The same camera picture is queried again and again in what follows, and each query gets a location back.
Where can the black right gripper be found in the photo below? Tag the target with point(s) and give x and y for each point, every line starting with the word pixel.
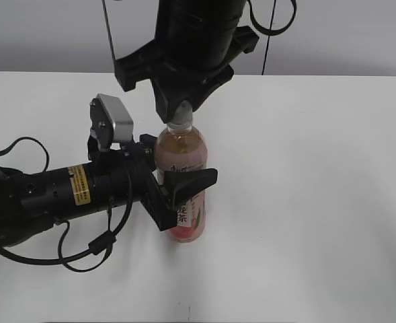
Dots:
pixel 173 81

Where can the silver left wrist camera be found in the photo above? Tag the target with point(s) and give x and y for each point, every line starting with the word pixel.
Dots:
pixel 110 122

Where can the white bottle cap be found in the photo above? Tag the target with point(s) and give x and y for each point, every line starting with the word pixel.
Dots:
pixel 183 117

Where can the peach oolong tea bottle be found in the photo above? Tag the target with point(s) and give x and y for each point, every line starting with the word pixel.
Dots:
pixel 183 151

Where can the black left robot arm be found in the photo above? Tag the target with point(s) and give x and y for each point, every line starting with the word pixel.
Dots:
pixel 33 203

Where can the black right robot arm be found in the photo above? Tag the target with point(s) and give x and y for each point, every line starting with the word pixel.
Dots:
pixel 190 55

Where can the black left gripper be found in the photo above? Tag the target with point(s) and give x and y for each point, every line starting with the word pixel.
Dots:
pixel 118 176

